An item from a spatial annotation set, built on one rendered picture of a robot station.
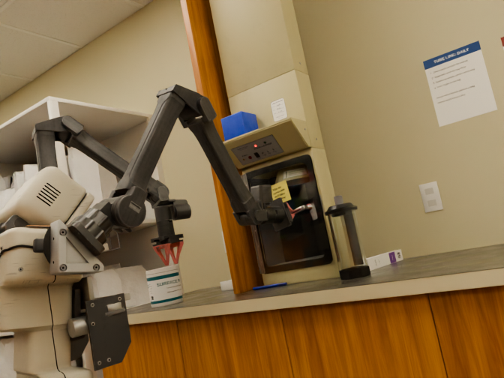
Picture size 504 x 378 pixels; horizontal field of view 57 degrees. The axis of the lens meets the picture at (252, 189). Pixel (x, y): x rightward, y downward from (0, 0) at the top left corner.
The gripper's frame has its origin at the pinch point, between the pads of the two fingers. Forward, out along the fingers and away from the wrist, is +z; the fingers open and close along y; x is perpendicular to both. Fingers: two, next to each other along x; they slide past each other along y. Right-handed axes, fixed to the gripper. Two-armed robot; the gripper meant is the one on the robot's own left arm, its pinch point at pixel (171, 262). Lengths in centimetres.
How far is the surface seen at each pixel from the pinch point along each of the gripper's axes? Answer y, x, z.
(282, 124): 22, -42, -39
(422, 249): 76, -64, 14
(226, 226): 23.8, -8.4, -9.3
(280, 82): 33, -39, -58
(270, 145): 26, -33, -35
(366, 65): 76, -59, -67
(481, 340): 6, -92, 33
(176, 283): 19.3, 18.4, 8.7
